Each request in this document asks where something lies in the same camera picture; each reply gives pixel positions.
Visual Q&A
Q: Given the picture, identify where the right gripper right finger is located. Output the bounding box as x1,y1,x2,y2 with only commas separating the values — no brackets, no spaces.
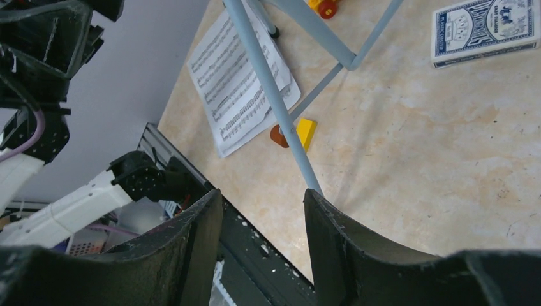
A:
304,189,540,305

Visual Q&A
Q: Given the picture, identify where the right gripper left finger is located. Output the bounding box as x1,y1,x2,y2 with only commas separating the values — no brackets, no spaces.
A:
1,189,223,305

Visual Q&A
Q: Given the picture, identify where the sheet music page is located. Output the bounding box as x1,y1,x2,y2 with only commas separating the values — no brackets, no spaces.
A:
212,88,276,158
187,11,265,129

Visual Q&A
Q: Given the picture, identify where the light blue music stand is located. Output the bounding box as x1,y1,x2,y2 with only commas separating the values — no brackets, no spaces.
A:
221,0,406,197

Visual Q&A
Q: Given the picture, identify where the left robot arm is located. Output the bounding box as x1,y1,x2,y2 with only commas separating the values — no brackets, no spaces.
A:
1,1,186,249

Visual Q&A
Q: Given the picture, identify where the yellow wooden block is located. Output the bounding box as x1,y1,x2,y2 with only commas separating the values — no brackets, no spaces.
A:
297,118,317,152

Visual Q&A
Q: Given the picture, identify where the brown wooden cylinder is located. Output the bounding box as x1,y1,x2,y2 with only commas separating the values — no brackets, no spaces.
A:
270,125,289,148

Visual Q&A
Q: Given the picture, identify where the blue toy train block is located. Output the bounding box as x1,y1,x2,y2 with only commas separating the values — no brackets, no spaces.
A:
307,0,339,20

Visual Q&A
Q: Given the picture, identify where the blue playing card deck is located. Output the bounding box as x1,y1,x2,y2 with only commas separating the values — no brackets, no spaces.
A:
431,0,540,69

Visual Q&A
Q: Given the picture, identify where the aluminium frame rail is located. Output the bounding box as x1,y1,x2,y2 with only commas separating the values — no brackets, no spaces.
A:
137,122,214,190

